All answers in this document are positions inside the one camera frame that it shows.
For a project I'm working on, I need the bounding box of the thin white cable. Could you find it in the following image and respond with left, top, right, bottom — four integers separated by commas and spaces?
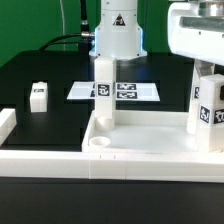
59, 0, 66, 52

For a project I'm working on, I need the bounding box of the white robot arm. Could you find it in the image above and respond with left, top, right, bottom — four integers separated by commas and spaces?
89, 0, 224, 66

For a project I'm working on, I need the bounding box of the white left fence block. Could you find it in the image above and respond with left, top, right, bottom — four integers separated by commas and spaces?
0, 108, 17, 146

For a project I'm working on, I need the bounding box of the printed marker sheet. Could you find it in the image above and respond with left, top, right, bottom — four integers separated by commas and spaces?
67, 82, 160, 102

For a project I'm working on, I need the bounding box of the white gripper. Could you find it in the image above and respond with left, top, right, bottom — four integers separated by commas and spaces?
167, 0, 224, 66

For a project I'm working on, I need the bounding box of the white desk top tray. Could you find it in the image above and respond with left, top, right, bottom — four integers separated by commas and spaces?
82, 110, 208, 154

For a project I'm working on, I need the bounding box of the black cable with connector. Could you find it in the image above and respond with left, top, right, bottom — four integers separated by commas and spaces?
39, 0, 98, 52

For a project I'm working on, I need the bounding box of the white front fence bar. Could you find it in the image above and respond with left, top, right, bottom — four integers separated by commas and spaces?
0, 150, 224, 183

